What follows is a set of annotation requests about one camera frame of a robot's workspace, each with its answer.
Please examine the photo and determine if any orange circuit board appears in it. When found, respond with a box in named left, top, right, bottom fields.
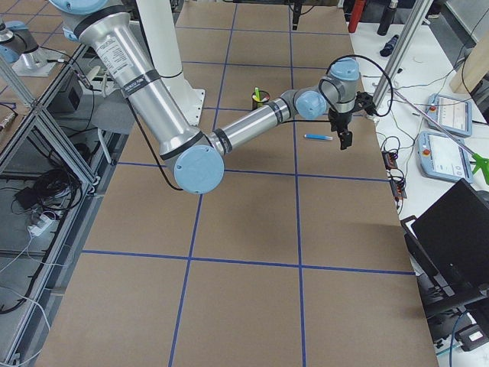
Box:
left=382, top=151, right=406, bottom=202

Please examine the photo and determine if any black laptop on stand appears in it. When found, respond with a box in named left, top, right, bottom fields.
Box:
left=400, top=179, right=488, bottom=329

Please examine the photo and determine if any blue marker pen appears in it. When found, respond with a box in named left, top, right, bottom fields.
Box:
left=303, top=134, right=333, bottom=141

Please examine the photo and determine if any near teach pendant tablet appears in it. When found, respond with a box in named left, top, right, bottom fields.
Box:
left=417, top=132, right=474, bottom=184

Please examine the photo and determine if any black bottle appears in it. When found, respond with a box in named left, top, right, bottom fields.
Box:
left=377, top=0, right=398, bottom=36

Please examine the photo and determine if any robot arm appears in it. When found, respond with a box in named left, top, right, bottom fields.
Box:
left=52, top=1, right=360, bottom=194

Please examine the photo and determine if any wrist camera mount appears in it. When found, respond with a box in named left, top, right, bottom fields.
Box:
left=352, top=91, right=377, bottom=115

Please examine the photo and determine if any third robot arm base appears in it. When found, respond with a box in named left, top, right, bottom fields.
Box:
left=1, top=19, right=63, bottom=77

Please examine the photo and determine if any far teach pendant tablet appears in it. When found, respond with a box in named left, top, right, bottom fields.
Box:
left=426, top=93, right=472, bottom=138

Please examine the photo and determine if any green handled reacher grabber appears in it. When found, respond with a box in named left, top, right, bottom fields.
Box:
left=387, top=87, right=489, bottom=183

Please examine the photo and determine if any teach pendant tablet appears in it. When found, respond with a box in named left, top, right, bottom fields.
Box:
left=417, top=132, right=474, bottom=184
left=426, top=93, right=472, bottom=138

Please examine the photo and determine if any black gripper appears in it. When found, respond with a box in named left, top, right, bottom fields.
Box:
left=328, top=109, right=353, bottom=150

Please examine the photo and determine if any aluminium frame post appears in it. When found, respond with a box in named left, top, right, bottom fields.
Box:
left=373, top=0, right=433, bottom=113

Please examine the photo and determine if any black mesh pen cup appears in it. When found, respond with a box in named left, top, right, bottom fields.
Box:
left=251, top=89, right=270, bottom=110

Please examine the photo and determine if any white power strip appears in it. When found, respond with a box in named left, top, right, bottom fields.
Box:
left=28, top=213, right=56, bottom=237

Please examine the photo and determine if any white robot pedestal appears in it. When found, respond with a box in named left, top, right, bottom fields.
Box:
left=137, top=0, right=206, bottom=126

